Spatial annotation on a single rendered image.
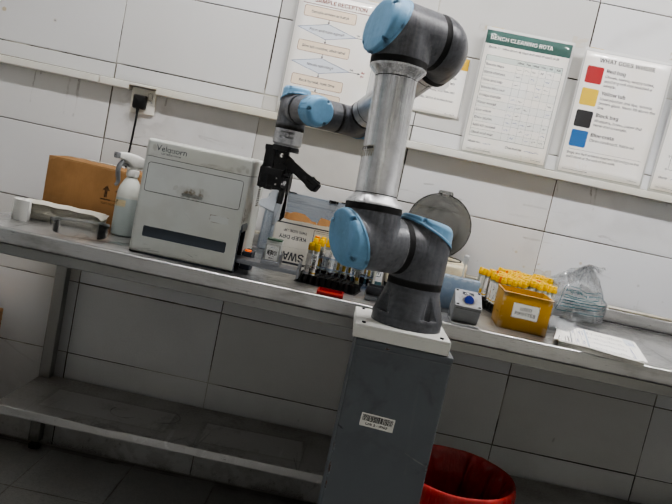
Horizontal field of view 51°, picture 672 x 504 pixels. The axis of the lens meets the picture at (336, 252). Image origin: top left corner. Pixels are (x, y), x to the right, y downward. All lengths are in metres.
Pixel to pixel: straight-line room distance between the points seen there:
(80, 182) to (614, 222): 1.76
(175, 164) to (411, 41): 0.74
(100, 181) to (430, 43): 1.21
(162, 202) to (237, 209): 0.19
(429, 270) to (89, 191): 1.21
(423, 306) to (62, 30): 1.72
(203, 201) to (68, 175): 0.61
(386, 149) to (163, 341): 1.44
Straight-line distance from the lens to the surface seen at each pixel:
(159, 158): 1.87
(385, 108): 1.40
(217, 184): 1.83
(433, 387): 1.45
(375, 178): 1.38
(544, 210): 2.51
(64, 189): 2.33
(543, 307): 1.93
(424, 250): 1.43
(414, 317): 1.44
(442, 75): 1.53
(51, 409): 2.44
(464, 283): 1.94
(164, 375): 2.63
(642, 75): 2.60
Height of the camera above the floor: 1.19
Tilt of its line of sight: 6 degrees down
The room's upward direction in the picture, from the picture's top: 12 degrees clockwise
